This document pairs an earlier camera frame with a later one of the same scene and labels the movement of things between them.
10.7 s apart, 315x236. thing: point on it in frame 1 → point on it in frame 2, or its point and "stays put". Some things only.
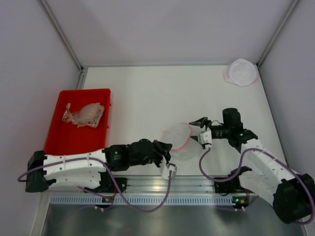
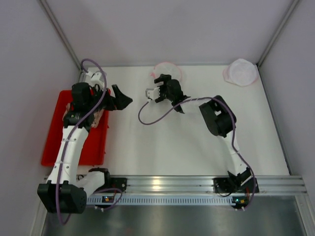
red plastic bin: (64, 136) stays put
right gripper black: (207, 127) → (164, 88)
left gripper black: (159, 152) → (111, 100)
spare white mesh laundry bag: (241, 72) stays put
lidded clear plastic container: (178, 135) → (167, 68)
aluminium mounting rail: (168, 185) stays put
